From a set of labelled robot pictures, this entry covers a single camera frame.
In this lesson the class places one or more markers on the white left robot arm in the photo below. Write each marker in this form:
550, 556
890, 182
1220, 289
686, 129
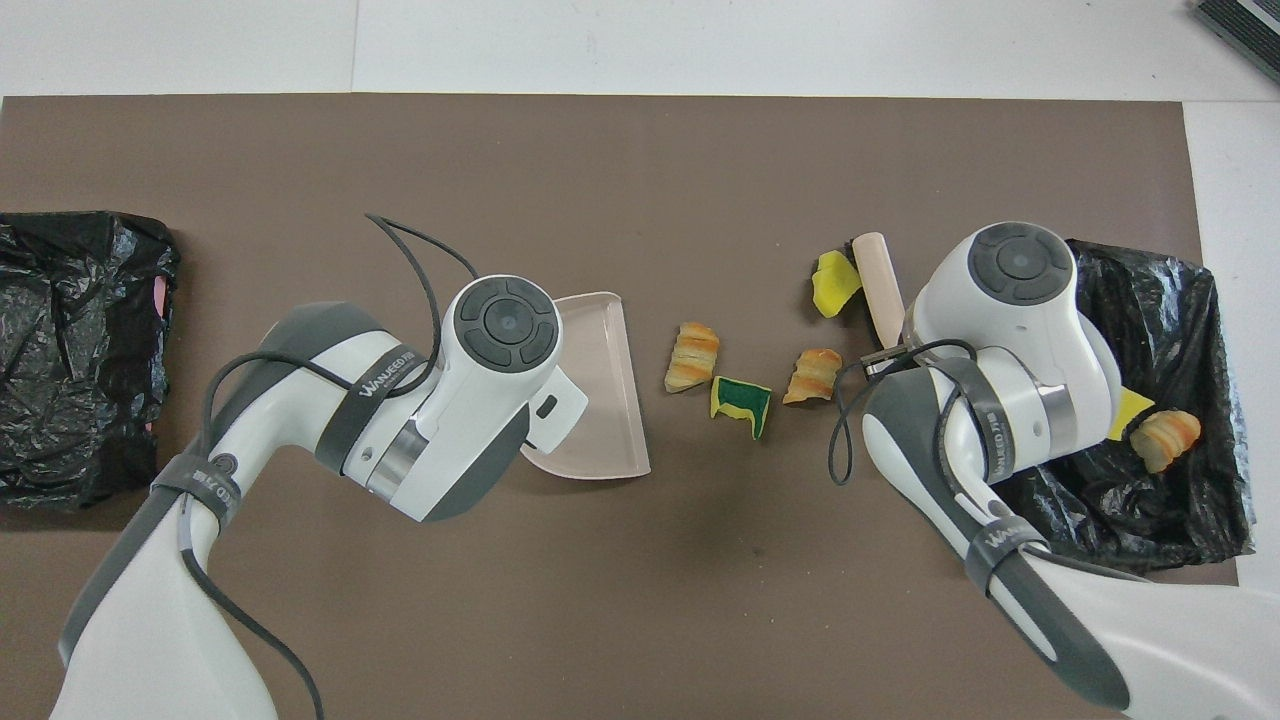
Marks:
470, 400

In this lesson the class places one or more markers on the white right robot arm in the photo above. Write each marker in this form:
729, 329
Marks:
1020, 330

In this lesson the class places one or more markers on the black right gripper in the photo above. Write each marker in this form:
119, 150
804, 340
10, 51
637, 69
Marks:
885, 362

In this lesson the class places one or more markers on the beige plastic dustpan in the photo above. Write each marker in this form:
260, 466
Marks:
610, 400

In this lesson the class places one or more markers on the beige hand brush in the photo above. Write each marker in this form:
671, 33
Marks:
880, 285

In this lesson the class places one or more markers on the black bag lined pink bin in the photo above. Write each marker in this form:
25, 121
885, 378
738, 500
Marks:
90, 330

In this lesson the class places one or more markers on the brown table mat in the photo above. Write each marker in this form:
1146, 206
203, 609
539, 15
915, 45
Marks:
640, 160

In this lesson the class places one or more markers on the striped croissant piece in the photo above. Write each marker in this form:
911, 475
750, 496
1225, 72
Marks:
812, 375
692, 358
1165, 440

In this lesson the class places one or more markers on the green and yellow sponge piece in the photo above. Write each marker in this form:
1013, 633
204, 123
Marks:
740, 398

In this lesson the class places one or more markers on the dark grey ribbed device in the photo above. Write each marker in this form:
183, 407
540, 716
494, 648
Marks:
1250, 25

